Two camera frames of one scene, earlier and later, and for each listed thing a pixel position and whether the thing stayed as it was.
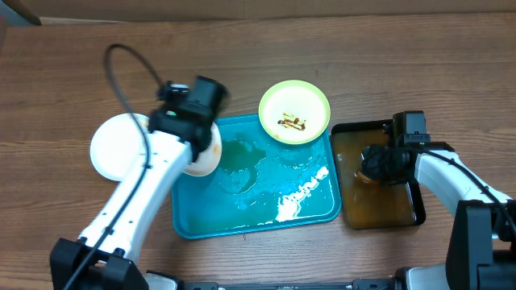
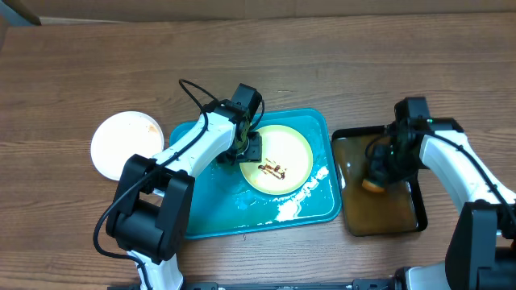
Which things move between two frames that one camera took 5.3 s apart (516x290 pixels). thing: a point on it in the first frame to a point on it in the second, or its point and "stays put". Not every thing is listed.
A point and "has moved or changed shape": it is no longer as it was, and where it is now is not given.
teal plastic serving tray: [258, 184] stays put
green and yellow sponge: [364, 179] to [371, 186]
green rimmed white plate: [294, 112] to [286, 161]
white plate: [208, 160] has moved or changed shape
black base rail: [359, 284] stays put
